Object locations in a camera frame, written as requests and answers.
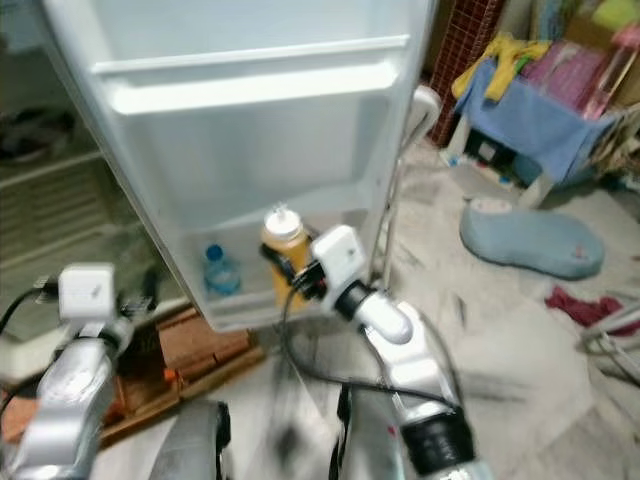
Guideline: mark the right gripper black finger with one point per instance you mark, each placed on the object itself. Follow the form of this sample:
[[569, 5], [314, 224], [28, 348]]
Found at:
[[275, 262]]

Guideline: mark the yellow bottle with white cap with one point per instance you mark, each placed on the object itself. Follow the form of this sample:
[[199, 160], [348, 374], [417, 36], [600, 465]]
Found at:
[[280, 296]]

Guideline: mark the grey fridge door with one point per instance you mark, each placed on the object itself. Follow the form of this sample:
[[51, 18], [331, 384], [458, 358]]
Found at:
[[240, 150]]

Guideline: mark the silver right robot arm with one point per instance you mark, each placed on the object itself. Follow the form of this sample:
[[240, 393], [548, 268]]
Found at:
[[390, 325]]

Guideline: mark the slatted white fridge shelf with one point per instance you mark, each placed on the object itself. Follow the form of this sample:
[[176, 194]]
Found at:
[[60, 225]]

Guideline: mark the grey fridge cabinet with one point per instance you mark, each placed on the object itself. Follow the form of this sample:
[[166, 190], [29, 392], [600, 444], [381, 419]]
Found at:
[[40, 85]]

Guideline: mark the water bottle with blue cap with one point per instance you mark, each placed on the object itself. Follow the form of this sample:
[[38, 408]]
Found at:
[[221, 276]]

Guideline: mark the small orange object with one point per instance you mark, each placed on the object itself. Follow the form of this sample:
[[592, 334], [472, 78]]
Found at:
[[168, 375]]

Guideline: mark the grey robot left leg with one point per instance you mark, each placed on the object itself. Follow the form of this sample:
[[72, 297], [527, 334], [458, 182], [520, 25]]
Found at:
[[195, 445]]

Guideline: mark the grey robot leg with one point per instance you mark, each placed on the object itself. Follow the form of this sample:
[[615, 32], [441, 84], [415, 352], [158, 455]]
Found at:
[[370, 445], [195, 445]]

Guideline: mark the grey robot right leg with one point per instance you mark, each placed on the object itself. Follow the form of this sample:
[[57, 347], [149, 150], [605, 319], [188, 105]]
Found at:
[[370, 445]]

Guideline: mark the metal bowl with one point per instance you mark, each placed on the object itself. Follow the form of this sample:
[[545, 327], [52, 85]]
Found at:
[[35, 140]]

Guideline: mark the blue-grey cushion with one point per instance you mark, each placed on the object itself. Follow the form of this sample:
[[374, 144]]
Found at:
[[535, 242]]

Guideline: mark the blue cloth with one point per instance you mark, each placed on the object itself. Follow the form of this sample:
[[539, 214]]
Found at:
[[530, 125]]

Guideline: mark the dark red cloth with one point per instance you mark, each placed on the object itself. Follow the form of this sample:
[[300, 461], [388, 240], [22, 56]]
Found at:
[[585, 308]]

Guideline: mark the yellow cloth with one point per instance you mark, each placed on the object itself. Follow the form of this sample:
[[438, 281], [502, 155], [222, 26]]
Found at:
[[510, 55]]

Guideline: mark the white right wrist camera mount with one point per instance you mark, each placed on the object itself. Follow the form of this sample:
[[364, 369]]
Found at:
[[338, 255]]

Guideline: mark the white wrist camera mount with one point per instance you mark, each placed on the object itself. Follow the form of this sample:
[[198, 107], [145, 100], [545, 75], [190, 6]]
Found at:
[[85, 292], [338, 255]]

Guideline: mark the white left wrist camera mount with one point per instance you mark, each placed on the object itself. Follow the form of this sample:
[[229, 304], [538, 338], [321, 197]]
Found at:
[[85, 292]]

